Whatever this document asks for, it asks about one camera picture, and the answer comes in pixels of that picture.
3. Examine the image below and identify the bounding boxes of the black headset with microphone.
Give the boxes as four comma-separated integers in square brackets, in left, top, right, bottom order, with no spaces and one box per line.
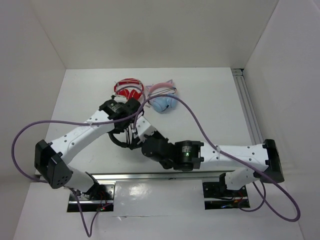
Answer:
[107,117,145,150]

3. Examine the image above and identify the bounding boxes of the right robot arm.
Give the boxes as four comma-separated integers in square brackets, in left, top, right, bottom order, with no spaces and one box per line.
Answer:
[141,131,285,196]

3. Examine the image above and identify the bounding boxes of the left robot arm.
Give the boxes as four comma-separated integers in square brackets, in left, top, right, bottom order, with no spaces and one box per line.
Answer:
[34,98,141,200]

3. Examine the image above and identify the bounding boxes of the red headphones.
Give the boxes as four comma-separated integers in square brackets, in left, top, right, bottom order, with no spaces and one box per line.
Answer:
[111,78,146,103]

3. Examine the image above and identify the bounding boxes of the pink blue cat headphones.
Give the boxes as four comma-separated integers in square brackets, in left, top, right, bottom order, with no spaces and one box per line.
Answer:
[146,79,177,113]

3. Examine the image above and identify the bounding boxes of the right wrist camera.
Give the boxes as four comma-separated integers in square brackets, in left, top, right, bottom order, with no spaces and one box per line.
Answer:
[133,116,157,142]

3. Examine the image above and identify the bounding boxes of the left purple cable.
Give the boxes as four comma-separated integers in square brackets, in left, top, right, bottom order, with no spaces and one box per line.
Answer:
[11,86,147,238]

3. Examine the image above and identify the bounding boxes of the purple cable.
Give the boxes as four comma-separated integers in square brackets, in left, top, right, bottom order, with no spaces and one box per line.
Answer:
[11,86,147,238]
[132,96,301,223]

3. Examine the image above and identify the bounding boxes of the front aluminium rail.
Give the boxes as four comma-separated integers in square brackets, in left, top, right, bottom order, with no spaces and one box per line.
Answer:
[34,169,236,182]

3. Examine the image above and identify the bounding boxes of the aluminium rail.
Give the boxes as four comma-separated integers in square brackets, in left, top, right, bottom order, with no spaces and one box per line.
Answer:
[231,68,264,145]
[34,169,236,182]

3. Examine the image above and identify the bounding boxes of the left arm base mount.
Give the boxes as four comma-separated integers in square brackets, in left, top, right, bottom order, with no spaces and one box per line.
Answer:
[75,181,116,213]

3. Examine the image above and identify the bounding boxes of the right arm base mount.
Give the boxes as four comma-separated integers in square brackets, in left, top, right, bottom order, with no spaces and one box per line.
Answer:
[202,182,250,210]

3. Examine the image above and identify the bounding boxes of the right side aluminium rail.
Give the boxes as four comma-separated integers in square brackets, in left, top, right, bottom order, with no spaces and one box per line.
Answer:
[231,68,264,145]

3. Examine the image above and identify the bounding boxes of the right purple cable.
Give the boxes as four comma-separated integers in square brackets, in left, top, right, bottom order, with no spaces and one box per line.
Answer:
[132,96,301,223]

